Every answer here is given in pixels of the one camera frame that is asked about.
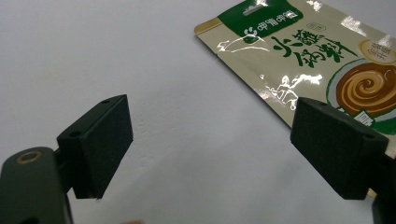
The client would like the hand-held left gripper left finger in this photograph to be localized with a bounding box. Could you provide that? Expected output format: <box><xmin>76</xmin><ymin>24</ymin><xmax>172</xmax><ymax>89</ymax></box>
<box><xmin>56</xmin><ymin>94</ymin><xmax>134</xmax><ymax>201</ymax></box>

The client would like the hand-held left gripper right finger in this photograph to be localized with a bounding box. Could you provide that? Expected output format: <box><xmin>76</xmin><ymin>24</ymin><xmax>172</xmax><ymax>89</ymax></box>
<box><xmin>290</xmin><ymin>96</ymin><xmax>390</xmax><ymax>201</ymax></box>

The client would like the beige and green sauce packet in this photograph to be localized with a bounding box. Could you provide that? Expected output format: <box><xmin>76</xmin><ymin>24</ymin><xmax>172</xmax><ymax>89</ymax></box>
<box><xmin>193</xmin><ymin>0</ymin><xmax>396</xmax><ymax>198</ymax></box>

